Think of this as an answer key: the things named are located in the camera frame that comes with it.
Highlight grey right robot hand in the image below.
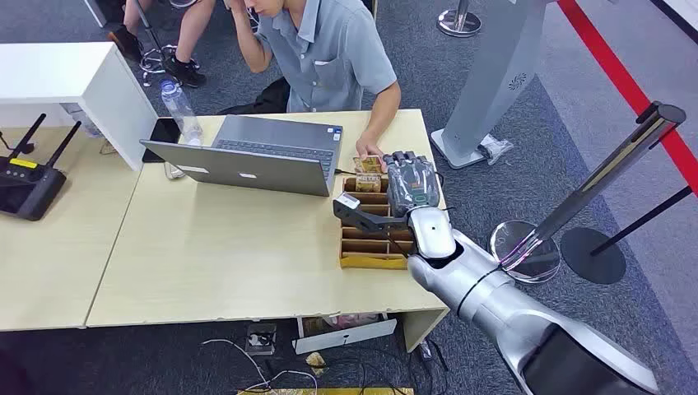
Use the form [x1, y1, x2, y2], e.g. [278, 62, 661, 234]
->
[383, 151, 444, 219]

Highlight gold patterned card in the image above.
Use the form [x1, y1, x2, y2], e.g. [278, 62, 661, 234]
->
[352, 155, 384, 175]
[355, 173, 383, 193]

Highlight person's hand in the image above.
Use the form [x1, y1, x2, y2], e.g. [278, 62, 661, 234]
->
[356, 138, 389, 166]

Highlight wooden card holder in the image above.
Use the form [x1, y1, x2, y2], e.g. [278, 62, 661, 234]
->
[338, 173, 416, 272]

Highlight person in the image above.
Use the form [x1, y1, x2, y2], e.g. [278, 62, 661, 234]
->
[106, 0, 217, 89]
[223, 0, 403, 165]

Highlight clear plastic bag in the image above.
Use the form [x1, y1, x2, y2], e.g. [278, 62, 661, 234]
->
[477, 133, 515, 166]

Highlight grey kiosk stand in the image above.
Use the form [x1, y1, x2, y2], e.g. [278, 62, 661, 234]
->
[430, 0, 550, 170]

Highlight grey laptop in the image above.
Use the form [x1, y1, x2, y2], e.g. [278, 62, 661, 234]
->
[140, 114, 345, 198]

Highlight white cardboard box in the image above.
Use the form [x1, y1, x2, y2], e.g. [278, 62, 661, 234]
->
[291, 313, 398, 356]

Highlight chrome stanchion base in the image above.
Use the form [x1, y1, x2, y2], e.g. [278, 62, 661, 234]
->
[435, 0, 483, 39]

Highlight crumpled yellow paper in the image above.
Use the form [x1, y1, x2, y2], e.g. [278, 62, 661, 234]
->
[305, 351, 328, 379]

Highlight red barrier belt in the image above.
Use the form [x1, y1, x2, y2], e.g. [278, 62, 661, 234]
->
[556, 0, 698, 193]

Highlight clear plastic water bottle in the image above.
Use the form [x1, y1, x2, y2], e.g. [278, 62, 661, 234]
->
[160, 79, 204, 147]

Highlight black phone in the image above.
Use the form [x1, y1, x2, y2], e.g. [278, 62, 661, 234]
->
[142, 117, 182, 164]

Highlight chrome stool base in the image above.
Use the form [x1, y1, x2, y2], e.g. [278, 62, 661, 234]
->
[133, 0, 201, 87]

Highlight white cabinet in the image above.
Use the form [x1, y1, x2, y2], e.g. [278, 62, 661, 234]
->
[0, 41, 160, 172]

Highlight black router with antennas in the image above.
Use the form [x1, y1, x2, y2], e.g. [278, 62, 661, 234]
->
[0, 113, 83, 222]

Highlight black wrist camera with pale box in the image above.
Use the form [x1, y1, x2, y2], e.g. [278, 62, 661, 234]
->
[333, 193, 409, 236]

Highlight chrome stanchion post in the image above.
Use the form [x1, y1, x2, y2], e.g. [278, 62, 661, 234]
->
[489, 101, 687, 285]

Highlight black floor cables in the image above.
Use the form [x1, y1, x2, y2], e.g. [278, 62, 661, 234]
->
[261, 337, 454, 395]

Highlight black stanchion post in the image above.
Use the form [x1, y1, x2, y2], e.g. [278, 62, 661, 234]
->
[560, 185, 694, 286]

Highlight white cable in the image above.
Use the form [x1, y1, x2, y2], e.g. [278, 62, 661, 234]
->
[202, 338, 319, 395]

